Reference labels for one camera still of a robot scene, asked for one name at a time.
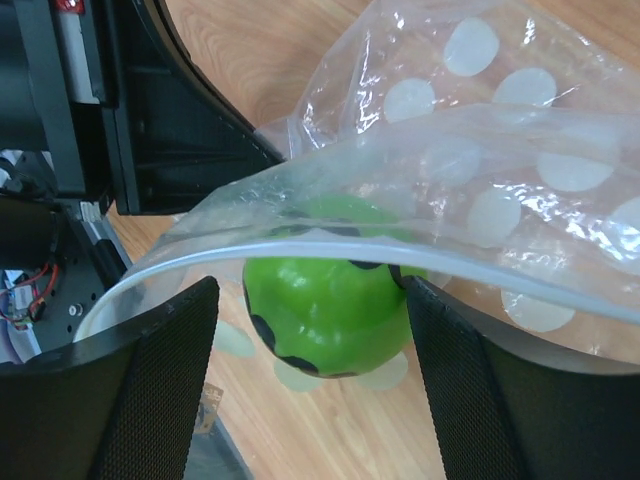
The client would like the clear dotted zip bag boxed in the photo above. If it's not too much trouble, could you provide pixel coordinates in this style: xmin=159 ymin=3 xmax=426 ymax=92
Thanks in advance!
xmin=78 ymin=1 xmax=639 ymax=391

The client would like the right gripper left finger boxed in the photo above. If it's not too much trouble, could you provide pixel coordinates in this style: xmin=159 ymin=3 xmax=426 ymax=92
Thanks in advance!
xmin=1 ymin=277 xmax=219 ymax=479

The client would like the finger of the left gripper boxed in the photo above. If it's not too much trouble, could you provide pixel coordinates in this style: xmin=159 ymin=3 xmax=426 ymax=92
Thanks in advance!
xmin=103 ymin=1 xmax=284 ymax=215

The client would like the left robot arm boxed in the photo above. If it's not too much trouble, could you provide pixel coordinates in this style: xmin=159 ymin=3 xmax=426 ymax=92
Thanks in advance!
xmin=1 ymin=1 xmax=282 ymax=270

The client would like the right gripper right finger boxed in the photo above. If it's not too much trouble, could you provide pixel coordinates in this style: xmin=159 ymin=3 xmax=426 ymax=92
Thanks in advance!
xmin=404 ymin=276 xmax=639 ymax=479

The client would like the green fake fruit black stripe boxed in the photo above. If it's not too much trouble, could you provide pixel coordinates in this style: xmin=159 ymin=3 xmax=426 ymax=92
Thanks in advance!
xmin=242 ymin=195 xmax=431 ymax=379

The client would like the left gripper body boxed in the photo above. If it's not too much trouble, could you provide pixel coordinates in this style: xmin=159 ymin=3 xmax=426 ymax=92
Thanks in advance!
xmin=1 ymin=1 xmax=137 ymax=213

